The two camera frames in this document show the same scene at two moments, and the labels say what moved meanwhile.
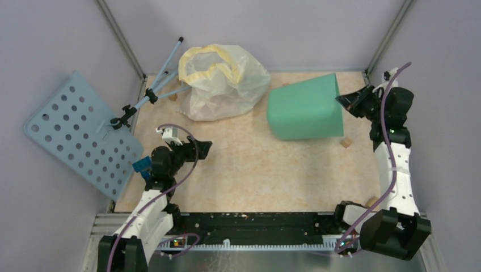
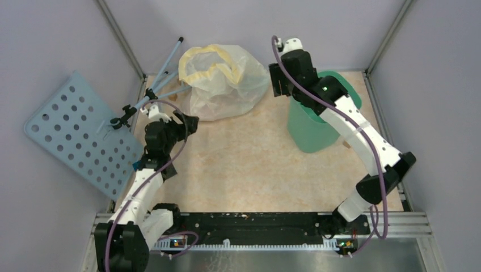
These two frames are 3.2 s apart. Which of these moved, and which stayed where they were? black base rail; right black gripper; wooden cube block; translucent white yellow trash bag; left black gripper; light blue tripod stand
Moved: right black gripper; left black gripper
Stayed: black base rail; light blue tripod stand; wooden cube block; translucent white yellow trash bag
